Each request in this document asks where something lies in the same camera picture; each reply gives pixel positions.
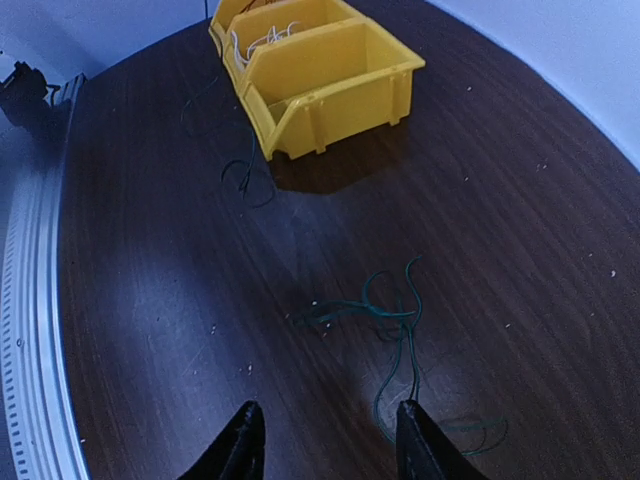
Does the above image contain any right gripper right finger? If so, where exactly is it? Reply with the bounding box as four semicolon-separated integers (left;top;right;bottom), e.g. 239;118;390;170
395;400;486;480

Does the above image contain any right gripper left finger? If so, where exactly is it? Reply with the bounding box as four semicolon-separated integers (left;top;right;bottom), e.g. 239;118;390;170
179;400;265;480

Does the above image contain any green cable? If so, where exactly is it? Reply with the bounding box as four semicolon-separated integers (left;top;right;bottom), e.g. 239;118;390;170
294;255;509;459

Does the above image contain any white cable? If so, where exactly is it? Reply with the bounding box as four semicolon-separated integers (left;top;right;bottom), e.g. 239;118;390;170
229;19;304;66

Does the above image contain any right yellow plastic bin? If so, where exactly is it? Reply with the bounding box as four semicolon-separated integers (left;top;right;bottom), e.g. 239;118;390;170
239;18;426;160

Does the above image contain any yellow plastic bin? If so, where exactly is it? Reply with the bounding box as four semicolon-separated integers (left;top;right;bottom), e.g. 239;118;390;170
222;8;363;82
239;18;426;160
208;1;357;57

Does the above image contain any middle yellow plastic bin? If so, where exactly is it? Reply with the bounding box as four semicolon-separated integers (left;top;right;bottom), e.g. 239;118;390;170
222;8;363;82

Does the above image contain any left yellow plastic bin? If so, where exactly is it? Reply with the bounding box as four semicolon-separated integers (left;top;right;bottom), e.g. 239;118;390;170
208;1;357;57

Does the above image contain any front aluminium rail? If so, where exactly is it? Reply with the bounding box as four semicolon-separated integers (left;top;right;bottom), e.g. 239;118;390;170
1;74;90;479

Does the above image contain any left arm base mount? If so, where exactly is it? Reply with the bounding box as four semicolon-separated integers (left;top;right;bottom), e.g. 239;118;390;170
1;61;61;132

